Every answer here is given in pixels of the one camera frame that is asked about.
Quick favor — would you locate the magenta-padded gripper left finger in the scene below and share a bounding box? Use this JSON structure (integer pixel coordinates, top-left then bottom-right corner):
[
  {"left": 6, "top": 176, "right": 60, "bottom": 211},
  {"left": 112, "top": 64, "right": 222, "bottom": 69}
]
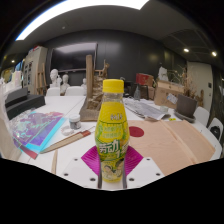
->
[{"left": 61, "top": 145, "right": 103, "bottom": 190}]

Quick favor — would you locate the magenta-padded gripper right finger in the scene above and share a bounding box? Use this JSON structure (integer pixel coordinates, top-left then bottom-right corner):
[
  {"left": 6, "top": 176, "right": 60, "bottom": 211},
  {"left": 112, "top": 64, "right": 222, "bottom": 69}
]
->
[{"left": 122, "top": 145, "right": 165, "bottom": 190}]

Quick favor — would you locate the yellow drink bottle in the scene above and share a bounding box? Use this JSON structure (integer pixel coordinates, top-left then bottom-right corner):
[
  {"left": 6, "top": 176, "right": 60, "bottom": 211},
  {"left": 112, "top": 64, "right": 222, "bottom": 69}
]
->
[{"left": 94, "top": 78, "right": 131, "bottom": 184}]

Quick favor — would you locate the thin wooden stick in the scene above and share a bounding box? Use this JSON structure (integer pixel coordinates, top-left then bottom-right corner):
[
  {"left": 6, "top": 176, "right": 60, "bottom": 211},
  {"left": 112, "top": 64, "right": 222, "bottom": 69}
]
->
[{"left": 50, "top": 149, "right": 59, "bottom": 175}]

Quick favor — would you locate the flat round red coaster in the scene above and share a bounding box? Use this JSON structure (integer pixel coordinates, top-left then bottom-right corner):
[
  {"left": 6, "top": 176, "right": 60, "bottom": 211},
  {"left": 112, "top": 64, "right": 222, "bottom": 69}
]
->
[{"left": 128, "top": 125, "right": 145, "bottom": 138}]

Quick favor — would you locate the white tape roll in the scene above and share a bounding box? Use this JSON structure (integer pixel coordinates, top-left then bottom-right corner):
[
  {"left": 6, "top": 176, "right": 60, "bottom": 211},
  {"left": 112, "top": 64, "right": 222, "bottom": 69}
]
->
[{"left": 60, "top": 125, "right": 75, "bottom": 136}]

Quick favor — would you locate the small jar with white lid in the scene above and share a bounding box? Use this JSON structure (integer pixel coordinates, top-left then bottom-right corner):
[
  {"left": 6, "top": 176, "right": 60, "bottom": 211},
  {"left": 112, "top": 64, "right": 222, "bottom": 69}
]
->
[{"left": 68, "top": 114, "right": 82, "bottom": 131}]

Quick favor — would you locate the purple painting with cyan edge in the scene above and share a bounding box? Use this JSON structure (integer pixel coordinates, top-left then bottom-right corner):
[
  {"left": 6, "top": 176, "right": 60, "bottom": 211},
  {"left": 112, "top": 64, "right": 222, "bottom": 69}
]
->
[{"left": 9, "top": 110, "right": 68, "bottom": 154}]

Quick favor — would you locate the folded newspaper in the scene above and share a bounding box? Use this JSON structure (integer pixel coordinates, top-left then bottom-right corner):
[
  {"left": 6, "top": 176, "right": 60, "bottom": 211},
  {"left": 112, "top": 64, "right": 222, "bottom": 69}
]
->
[{"left": 123, "top": 97, "right": 172, "bottom": 121}]

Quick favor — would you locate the grey pot with dried branches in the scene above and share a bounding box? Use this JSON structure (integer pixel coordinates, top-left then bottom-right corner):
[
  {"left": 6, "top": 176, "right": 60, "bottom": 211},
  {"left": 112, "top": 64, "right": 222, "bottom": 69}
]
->
[{"left": 173, "top": 64, "right": 205, "bottom": 124}]

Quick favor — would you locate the clear glass bottle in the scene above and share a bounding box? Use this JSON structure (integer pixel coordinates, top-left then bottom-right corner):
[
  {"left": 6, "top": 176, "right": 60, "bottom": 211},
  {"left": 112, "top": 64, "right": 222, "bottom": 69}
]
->
[{"left": 133, "top": 83, "right": 142, "bottom": 101}]

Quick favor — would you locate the white chair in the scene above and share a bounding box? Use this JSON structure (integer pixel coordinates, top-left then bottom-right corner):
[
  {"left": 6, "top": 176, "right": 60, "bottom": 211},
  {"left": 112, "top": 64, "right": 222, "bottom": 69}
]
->
[
  {"left": 193, "top": 106, "right": 210, "bottom": 128},
  {"left": 64, "top": 85, "right": 86, "bottom": 97},
  {"left": 207, "top": 117, "right": 224, "bottom": 141},
  {"left": 45, "top": 86, "right": 61, "bottom": 97}
]

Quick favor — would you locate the cardboard box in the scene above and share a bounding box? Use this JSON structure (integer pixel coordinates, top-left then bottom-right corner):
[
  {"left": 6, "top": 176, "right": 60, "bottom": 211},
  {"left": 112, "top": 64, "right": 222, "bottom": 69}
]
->
[{"left": 153, "top": 79, "right": 185, "bottom": 109}]

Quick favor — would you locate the black box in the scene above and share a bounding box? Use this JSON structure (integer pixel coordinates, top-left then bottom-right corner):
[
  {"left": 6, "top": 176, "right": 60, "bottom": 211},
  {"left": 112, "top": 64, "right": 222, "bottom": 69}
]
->
[
  {"left": 4, "top": 87, "right": 29, "bottom": 108},
  {"left": 6, "top": 94, "right": 46, "bottom": 120}
]

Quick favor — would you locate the white plaster bust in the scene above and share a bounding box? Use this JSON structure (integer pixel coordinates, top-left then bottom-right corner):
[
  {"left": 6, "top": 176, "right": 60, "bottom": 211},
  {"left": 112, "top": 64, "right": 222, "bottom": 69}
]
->
[
  {"left": 49, "top": 68, "right": 63, "bottom": 89},
  {"left": 59, "top": 73, "right": 71, "bottom": 96}
]

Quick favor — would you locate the red box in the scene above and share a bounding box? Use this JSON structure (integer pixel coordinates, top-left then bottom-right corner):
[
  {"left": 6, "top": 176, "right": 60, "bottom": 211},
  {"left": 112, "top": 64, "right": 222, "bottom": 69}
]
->
[{"left": 135, "top": 72, "right": 155, "bottom": 87}]

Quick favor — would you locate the wooden easel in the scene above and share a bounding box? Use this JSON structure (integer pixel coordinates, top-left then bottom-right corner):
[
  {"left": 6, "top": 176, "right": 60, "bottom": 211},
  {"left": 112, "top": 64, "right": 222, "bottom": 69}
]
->
[
  {"left": 35, "top": 62, "right": 48, "bottom": 96},
  {"left": 94, "top": 59, "right": 111, "bottom": 79}
]

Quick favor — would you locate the white plaster figure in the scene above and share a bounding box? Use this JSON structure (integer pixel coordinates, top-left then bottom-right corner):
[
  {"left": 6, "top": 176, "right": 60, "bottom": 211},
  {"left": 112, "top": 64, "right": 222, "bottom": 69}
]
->
[{"left": 158, "top": 66, "right": 169, "bottom": 82}]

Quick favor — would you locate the beige display cabinet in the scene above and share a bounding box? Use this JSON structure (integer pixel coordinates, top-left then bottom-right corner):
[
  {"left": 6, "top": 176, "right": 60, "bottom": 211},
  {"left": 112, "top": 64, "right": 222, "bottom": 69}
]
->
[{"left": 22, "top": 45, "right": 49, "bottom": 95}]

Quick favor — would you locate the long ceiling light strip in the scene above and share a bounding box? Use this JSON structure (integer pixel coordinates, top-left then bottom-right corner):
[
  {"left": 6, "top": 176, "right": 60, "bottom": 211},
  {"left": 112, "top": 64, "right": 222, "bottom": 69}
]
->
[{"left": 14, "top": 0, "right": 149, "bottom": 42}]

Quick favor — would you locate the wooden-handled palette knife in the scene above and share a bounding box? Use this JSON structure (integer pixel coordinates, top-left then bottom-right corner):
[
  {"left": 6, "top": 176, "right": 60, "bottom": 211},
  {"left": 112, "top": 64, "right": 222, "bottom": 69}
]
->
[{"left": 39, "top": 129, "right": 92, "bottom": 154}]

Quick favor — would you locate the large dark wall screen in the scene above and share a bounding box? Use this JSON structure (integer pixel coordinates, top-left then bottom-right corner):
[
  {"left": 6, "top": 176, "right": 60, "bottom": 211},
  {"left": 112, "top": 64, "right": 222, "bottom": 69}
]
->
[{"left": 49, "top": 42, "right": 99, "bottom": 73}]

